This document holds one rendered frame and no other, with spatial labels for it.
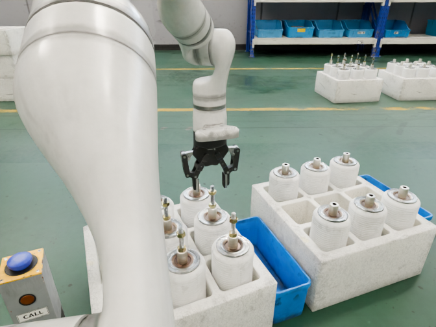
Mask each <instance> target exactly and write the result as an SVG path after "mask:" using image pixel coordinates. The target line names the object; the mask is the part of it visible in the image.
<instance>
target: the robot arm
mask: <svg viewBox="0 0 436 327"><path fill-rule="evenodd" d="M157 9H158V15H159V17H160V20H161V22H162V23H163V25H164V27H165V28H166V29H167V30H168V31H169V32H170V33H171V34H172V35H173V37H174V38H175V39H176V40H177V41H178V43H179V46H180V48H181V51H182V56H183V57H184V60H185V61H186V62H188V63H190V64H193V65H196V66H215V70H214V72H213V75H211V76H207V77H201V78H197V79H195V80H194V82H193V148H192V151H187V152H185V151H180V157H181V160H182V167H183V171H184V174H185V177H186V178H189V177H190V178H192V186H193V189H194V190H195V191H196V192H199V178H198V177H199V175H200V172H201V171H202V170H203V168H204V166H205V167H207V166H210V165H218V164H220V165H221V167H222V168H223V171H222V185H223V187H224V188H227V186H228V185H229V183H230V173H231V172H232V171H237V168H238V163H239V154H240V148H239V147H238V146H237V145H236V144H234V145H232V146H228V145H227V144H226V142H227V140H228V139H234V138H238V137H239V129H238V128H237V127H235V126H228V125H227V114H226V84H227V80H228V74H229V70H230V66H231V64H232V60H233V57H234V53H235V49H236V42H235V39H234V36H233V34H232V33H231V32H230V31H229V30H227V29H215V28H214V26H213V21H212V18H211V17H210V15H209V13H208V11H207V10H206V8H205V7H204V5H203V4H202V2H201V0H157ZM13 97H14V102H15V105H16V109H17V111H18V114H19V116H20V118H21V120H22V122H23V124H24V125H25V128H26V129H27V132H28V133H29V135H30V136H31V138H32V140H33V141H34V142H35V144H36V146H37V147H38V148H39V150H40V151H41V153H42V154H43V155H44V157H45V158H46V160H47V161H48V162H49V164H50V165H51V167H52V168H53V169H54V170H55V172H56V173H57V175H58V176H59V177H60V179H61V180H62V181H63V183H64V184H65V186H66V188H67V189H68V190H69V192H70V194H71V195H72V197H73V198H74V200H75V202H76V203H77V206H78V207H79V210H80V211H81V213H82V215H83V217H84V219H85V221H86V223H87V225H88V227H89V229H90V232H91V234H92V236H93V239H94V242H95V245H96V248H97V253H98V256H99V261H100V266H101V274H102V280H103V308H102V311H101V312H100V313H93V314H90V315H77V316H72V317H63V318H58V319H49V320H44V321H35V322H26V323H21V324H11V325H7V326H0V327H175V318H174V312H173V301H172V295H171V284H170V279H169V268H168V262H167V251H166V245H165V234H164V224H163V217H162V205H161V197H160V181H159V168H158V108H157V83H156V62H155V52H154V42H153V38H152V35H151V32H150V28H149V26H148V24H147V22H146V21H145V19H144V18H143V16H142V15H141V13H140V12H139V10H138V9H137V8H136V7H135V6H134V5H133V4H132V3H131V2H130V1H129V0H33V2H32V7H31V10H30V14H29V18H28V20H27V23H26V26H25V30H24V33H23V37H22V41H21V46H20V49H19V54H18V59H17V62H16V68H15V73H14V80H13ZM228 151H229V152H230V154H231V159H230V165H228V166H227V165H226V163H225V161H224V160H223V158H224V157H225V156H226V154H227V153H228ZM191 156H194V157H195V158H196V160H195V163H194V166H193V169H192V171H191V170H189V164H188V161H190V159H191Z"/></svg>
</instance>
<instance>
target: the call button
mask: <svg viewBox="0 0 436 327"><path fill-rule="evenodd" d="M31 261H32V254H31V253H30V252H18V253H17V254H14V255H13V256H11V257H10V258H9V259H8V260H7V262H6V264H7V267H8V268H9V269H10V270H13V271H22V270H23V269H26V268H27V267H28V266H29V265H30V264H31Z"/></svg>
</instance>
